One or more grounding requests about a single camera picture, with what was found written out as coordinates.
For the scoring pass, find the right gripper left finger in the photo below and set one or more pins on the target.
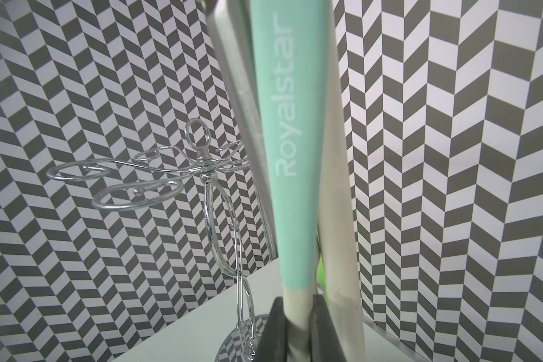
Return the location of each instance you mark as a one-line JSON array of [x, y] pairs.
[[272, 346]]

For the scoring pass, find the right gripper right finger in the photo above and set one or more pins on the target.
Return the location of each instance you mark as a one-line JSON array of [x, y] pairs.
[[325, 345]]

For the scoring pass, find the cream wide turner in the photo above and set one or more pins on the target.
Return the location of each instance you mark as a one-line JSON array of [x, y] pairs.
[[291, 58]]

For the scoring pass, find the all steel turner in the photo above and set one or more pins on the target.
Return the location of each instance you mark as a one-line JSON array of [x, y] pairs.
[[229, 28]]

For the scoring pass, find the cream utensil rack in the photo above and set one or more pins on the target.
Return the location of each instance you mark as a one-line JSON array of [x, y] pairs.
[[335, 218]]

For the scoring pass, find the green plastic goblet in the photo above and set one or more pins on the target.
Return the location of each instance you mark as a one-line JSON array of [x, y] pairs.
[[321, 281]]

